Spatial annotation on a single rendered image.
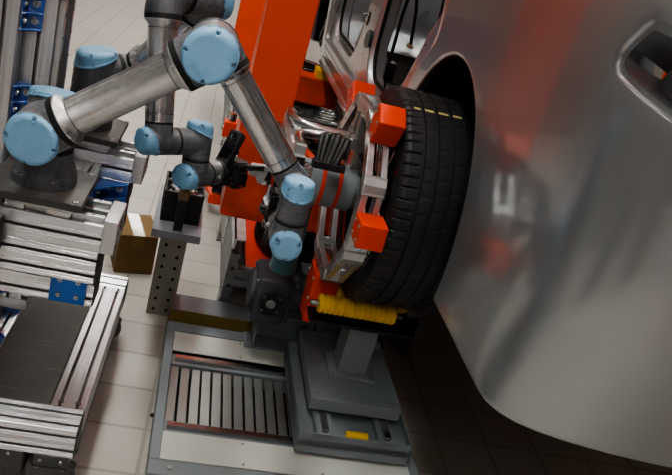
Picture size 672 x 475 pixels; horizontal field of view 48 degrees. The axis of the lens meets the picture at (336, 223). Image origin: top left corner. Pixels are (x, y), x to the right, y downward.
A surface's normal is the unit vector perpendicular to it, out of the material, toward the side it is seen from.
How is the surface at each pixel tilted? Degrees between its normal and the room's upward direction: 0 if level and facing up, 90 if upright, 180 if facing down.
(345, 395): 0
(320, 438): 90
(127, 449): 0
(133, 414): 0
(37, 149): 94
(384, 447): 90
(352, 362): 90
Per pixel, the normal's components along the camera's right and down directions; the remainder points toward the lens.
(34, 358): 0.26, -0.89
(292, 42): 0.13, 0.40
